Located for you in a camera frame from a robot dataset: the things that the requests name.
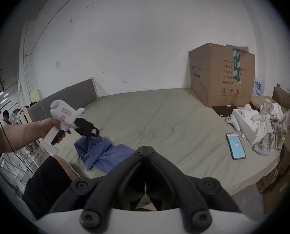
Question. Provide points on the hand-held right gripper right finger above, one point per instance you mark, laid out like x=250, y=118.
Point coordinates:
x=184, y=191

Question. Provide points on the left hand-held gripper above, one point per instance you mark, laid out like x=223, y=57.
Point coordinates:
x=64, y=114

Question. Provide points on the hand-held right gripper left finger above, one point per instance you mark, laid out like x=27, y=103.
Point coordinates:
x=103, y=191

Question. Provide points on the blue shirt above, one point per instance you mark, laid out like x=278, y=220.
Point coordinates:
x=103, y=153

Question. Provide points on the person's left forearm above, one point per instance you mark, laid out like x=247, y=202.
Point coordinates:
x=13, y=136

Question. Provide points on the person's left hand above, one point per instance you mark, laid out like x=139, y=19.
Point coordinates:
x=47, y=127

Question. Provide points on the grey padded headboard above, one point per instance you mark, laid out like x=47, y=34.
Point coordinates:
x=69, y=95

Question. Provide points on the person's legs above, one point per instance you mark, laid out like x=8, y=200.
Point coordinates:
x=46, y=184

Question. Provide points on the black smartphone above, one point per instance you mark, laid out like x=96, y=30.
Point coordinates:
x=235, y=146

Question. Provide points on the bed with beige sheet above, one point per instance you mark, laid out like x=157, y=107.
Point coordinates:
x=174, y=121

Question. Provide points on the white hand controller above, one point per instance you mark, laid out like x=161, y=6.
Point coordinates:
x=232, y=123

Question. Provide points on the dark flat board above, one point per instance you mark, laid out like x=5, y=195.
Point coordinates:
x=223, y=111

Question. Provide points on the white box with white parts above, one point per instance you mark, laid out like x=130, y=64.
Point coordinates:
x=247, y=125

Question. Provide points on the stack of brown cartons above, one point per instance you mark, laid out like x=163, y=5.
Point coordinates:
x=281, y=160

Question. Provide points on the plaid cloth pile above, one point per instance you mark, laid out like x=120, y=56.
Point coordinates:
x=271, y=133

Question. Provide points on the large brown carton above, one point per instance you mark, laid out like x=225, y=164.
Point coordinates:
x=220, y=77

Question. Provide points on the pack of water bottles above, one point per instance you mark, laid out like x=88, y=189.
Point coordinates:
x=258, y=86

